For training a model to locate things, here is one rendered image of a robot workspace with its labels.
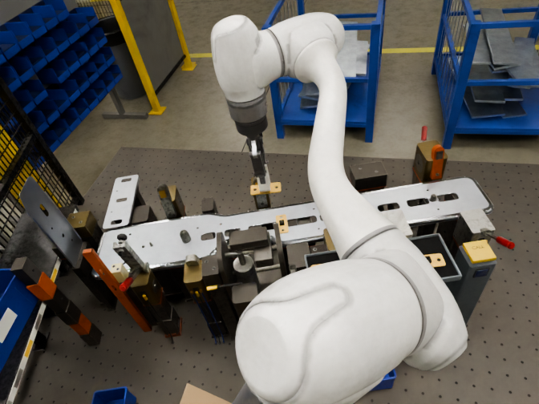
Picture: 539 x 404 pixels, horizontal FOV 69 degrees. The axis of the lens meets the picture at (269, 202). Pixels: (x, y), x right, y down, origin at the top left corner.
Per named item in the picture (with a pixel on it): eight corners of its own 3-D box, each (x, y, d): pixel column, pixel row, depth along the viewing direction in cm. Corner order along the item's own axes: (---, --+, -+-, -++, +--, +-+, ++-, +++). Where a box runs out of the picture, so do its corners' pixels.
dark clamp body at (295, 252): (314, 304, 146) (308, 240, 119) (320, 333, 138) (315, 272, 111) (295, 307, 147) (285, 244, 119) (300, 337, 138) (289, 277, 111)
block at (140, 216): (173, 242, 177) (151, 199, 157) (171, 263, 169) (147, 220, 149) (157, 244, 177) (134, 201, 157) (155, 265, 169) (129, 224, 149)
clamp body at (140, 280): (183, 318, 149) (151, 265, 124) (182, 343, 143) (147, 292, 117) (167, 321, 150) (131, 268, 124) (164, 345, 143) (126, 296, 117)
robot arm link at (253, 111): (265, 78, 89) (269, 101, 93) (226, 84, 90) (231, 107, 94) (265, 100, 82) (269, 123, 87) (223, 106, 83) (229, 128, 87)
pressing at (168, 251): (468, 171, 143) (469, 167, 142) (500, 215, 128) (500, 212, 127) (103, 231, 147) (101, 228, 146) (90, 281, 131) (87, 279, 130)
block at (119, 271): (160, 317, 151) (122, 262, 125) (159, 325, 149) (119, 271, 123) (151, 317, 151) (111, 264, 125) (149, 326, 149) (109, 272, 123)
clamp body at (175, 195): (200, 235, 178) (177, 179, 153) (200, 256, 170) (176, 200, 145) (186, 237, 178) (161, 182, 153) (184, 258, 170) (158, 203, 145)
